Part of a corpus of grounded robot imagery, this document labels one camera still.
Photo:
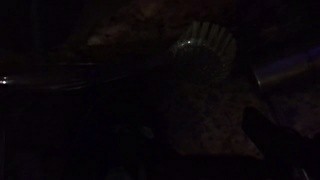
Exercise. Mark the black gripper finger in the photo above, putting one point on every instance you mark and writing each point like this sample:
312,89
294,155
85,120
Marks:
286,150

